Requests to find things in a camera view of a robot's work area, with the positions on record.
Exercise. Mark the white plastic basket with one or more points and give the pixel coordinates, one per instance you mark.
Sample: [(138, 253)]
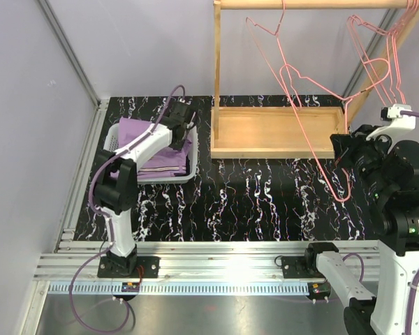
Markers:
[(111, 144)]

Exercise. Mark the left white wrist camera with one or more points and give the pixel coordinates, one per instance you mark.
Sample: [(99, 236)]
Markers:
[(183, 101)]

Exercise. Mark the black marbled mat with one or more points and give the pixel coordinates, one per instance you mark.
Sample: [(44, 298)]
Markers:
[(253, 200)]

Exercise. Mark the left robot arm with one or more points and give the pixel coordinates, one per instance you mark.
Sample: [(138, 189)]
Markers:
[(114, 187)]

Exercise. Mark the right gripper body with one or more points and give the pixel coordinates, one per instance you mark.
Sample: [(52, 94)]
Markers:
[(365, 155)]

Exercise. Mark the wooden clothes rack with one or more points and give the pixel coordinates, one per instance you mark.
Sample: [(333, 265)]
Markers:
[(266, 132)]

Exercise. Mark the empty pink wire hangers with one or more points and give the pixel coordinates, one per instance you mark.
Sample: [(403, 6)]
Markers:
[(378, 47)]

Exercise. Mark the pink hanger with purple garment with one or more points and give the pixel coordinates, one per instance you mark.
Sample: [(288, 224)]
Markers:
[(315, 129)]

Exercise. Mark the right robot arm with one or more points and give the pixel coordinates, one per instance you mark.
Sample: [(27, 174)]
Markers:
[(390, 172)]

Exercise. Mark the pink wire hanger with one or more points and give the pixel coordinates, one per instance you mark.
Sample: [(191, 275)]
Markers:
[(267, 39)]

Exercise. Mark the aluminium corner post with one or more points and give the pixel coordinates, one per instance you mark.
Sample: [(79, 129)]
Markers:
[(60, 35)]

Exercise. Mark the purple garment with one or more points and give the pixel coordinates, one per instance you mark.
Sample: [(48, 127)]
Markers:
[(166, 163)]

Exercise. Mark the aluminium rail base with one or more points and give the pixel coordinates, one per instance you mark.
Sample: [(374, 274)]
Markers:
[(186, 268)]

